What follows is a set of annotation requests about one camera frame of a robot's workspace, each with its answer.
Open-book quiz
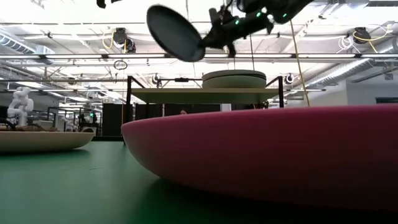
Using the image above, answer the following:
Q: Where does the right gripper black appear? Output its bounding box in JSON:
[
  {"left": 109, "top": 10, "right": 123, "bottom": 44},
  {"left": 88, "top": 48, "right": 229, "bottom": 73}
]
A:
[{"left": 198, "top": 2, "right": 275, "bottom": 58}]

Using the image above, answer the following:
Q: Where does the dark grey round plate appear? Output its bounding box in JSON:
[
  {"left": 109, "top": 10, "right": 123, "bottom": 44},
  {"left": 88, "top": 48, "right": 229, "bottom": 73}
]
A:
[{"left": 146, "top": 4, "right": 206, "bottom": 63}]

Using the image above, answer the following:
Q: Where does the pale mint round plate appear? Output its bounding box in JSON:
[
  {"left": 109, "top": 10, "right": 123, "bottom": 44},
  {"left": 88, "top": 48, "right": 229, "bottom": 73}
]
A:
[{"left": 201, "top": 69, "right": 267, "bottom": 82}]

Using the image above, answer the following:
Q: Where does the black round plate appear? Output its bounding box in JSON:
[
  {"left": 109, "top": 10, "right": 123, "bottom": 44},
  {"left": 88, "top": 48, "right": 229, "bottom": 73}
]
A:
[{"left": 214, "top": 72, "right": 267, "bottom": 80}]

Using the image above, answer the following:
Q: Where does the hot pink round plate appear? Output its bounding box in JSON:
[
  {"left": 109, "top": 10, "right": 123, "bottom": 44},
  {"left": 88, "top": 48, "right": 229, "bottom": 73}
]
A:
[{"left": 121, "top": 104, "right": 398, "bottom": 212}]

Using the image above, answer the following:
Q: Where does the salmon pink round plate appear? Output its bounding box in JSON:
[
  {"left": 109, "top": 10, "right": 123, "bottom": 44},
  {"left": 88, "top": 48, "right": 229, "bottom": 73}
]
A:
[{"left": 0, "top": 130, "right": 95, "bottom": 154}]

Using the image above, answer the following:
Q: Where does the light wooden shelf board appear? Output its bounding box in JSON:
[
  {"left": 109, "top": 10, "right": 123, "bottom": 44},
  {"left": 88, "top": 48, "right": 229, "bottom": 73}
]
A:
[{"left": 130, "top": 88, "right": 280, "bottom": 105}]

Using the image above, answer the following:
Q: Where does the sage green round plate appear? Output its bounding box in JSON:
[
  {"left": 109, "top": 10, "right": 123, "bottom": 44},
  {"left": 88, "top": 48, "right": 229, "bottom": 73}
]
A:
[{"left": 201, "top": 75, "right": 267, "bottom": 89}]

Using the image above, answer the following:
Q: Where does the black partition cabinet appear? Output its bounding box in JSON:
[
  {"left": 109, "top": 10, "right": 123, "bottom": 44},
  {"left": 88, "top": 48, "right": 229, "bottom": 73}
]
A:
[{"left": 102, "top": 103, "right": 222, "bottom": 137}]

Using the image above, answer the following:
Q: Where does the wooden workbench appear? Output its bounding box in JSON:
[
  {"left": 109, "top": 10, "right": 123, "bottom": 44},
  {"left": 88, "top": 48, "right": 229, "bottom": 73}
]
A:
[{"left": 0, "top": 124, "right": 60, "bottom": 133}]

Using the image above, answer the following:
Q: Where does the green table mat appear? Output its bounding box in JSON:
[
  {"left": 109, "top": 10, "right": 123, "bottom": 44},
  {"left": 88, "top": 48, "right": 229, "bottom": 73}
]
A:
[{"left": 0, "top": 136, "right": 398, "bottom": 224}]

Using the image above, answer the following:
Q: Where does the white robot figure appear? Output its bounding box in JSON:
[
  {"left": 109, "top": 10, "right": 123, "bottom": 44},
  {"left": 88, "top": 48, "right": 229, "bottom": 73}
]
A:
[{"left": 6, "top": 86, "right": 35, "bottom": 127}]

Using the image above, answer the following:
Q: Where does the long black cable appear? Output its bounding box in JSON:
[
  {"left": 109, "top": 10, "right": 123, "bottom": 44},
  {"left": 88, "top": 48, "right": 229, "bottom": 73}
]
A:
[{"left": 248, "top": 34, "right": 256, "bottom": 71}]

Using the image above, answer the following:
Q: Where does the long yellow cable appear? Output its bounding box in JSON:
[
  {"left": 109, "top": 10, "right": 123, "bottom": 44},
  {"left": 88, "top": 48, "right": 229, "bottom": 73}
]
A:
[{"left": 289, "top": 20, "right": 311, "bottom": 107}]

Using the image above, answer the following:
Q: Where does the black ceiling cable reel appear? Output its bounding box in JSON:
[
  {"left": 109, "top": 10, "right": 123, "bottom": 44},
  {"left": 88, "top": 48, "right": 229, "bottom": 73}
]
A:
[
  {"left": 102, "top": 27, "right": 137, "bottom": 54},
  {"left": 343, "top": 26, "right": 389, "bottom": 54}
]

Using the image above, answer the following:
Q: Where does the hanging black cable ring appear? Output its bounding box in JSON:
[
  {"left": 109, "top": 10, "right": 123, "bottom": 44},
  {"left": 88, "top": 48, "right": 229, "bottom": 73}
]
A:
[{"left": 113, "top": 59, "right": 129, "bottom": 71}]

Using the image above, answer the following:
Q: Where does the black metal shelf frame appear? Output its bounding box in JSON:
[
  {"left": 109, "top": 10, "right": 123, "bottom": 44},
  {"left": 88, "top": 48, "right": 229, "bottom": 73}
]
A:
[{"left": 124, "top": 75, "right": 285, "bottom": 146}]

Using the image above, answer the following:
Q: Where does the black aluminium rig frame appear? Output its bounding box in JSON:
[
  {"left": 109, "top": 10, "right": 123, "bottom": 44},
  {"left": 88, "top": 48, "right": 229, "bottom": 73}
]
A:
[{"left": 93, "top": 136, "right": 125, "bottom": 142}]

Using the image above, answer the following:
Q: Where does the black workstation frame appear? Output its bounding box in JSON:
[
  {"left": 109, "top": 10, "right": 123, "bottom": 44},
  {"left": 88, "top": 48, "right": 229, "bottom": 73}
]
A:
[{"left": 46, "top": 107, "right": 103, "bottom": 137}]

